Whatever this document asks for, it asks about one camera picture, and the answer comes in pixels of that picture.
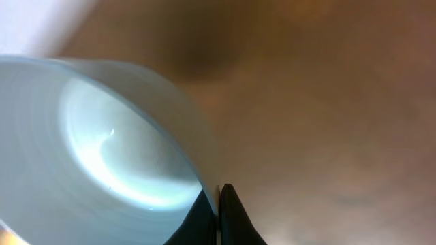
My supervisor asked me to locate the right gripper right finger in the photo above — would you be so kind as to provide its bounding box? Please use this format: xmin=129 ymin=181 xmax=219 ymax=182
xmin=220 ymin=184 xmax=266 ymax=245

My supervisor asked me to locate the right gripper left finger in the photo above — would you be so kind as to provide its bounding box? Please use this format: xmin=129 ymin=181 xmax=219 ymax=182
xmin=165 ymin=191 xmax=217 ymax=245

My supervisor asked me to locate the grey plastic bowl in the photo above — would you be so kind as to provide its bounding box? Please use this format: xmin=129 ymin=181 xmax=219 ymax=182
xmin=1 ymin=56 xmax=219 ymax=245

